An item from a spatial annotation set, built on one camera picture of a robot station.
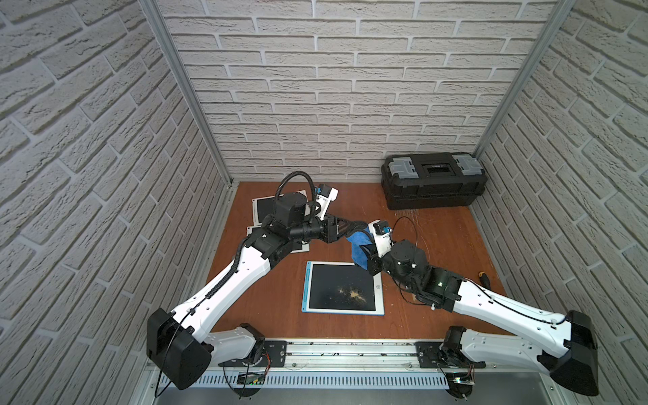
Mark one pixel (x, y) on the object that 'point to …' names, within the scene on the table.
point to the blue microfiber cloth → (358, 240)
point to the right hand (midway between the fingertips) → (365, 242)
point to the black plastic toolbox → (431, 180)
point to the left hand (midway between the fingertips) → (355, 221)
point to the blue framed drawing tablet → (342, 288)
